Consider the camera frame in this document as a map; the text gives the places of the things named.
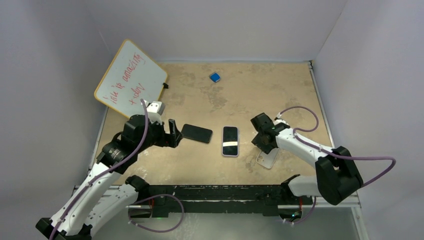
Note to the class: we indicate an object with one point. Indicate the lavender phone case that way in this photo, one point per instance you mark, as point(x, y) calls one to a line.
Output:
point(222, 142)

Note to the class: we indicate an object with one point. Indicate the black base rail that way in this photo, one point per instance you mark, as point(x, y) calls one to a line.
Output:
point(272, 200)

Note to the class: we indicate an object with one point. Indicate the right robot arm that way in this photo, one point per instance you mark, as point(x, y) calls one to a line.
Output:
point(336, 176)

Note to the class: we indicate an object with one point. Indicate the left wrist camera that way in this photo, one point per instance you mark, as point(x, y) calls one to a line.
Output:
point(154, 111)

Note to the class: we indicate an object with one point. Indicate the white phone case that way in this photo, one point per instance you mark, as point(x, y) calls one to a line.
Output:
point(267, 160)

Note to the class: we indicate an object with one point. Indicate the whiteboard with yellow frame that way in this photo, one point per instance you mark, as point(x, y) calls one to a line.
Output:
point(131, 76)

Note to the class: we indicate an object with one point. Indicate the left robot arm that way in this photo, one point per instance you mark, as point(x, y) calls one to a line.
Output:
point(85, 213)

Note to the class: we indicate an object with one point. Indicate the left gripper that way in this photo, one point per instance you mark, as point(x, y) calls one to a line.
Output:
point(166, 139)

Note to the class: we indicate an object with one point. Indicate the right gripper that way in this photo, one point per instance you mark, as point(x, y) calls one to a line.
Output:
point(257, 141)

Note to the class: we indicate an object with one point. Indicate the blue eraser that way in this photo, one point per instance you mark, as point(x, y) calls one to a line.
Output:
point(215, 77)

